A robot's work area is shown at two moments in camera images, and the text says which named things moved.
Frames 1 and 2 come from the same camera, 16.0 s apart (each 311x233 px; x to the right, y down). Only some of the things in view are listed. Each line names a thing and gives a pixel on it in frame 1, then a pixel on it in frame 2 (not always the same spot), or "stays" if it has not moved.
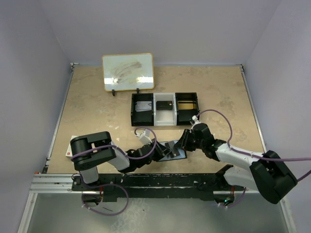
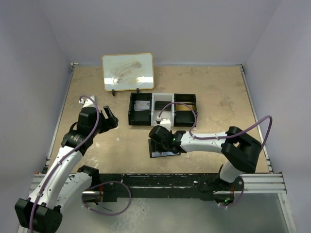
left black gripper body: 158,155 → 105,124
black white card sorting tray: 163,109 stays
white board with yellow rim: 128,72 stays
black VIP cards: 166,105 stays
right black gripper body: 189,141 → 163,144
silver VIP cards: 143,106 stays
